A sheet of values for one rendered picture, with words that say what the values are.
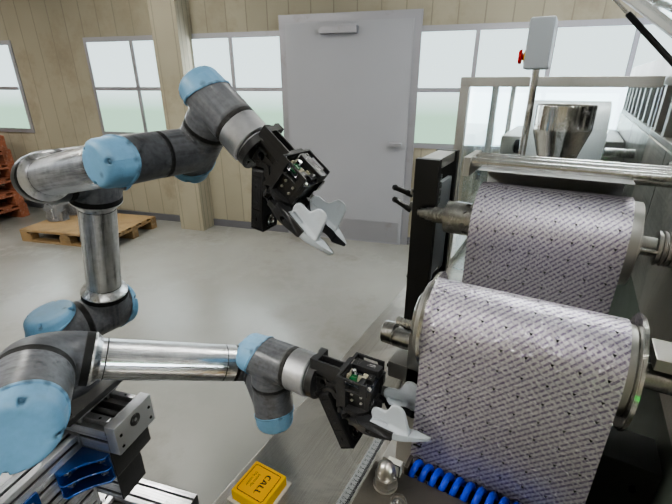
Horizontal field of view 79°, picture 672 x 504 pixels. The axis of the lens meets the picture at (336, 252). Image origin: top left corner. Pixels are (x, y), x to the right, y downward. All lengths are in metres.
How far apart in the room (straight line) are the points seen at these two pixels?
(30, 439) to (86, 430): 0.61
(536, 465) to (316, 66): 3.94
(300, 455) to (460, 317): 0.47
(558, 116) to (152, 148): 0.93
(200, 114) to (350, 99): 3.51
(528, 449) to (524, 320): 0.18
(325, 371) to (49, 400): 0.39
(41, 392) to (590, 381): 0.71
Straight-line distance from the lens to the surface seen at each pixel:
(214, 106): 0.69
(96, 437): 1.32
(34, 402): 0.71
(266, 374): 0.75
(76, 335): 0.85
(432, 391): 0.64
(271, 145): 0.65
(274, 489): 0.83
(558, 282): 0.78
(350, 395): 0.69
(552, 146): 1.21
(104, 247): 1.18
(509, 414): 0.63
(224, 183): 4.92
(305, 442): 0.93
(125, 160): 0.67
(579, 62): 4.18
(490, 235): 0.76
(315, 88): 4.27
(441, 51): 4.09
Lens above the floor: 1.58
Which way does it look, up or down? 22 degrees down
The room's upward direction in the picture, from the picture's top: straight up
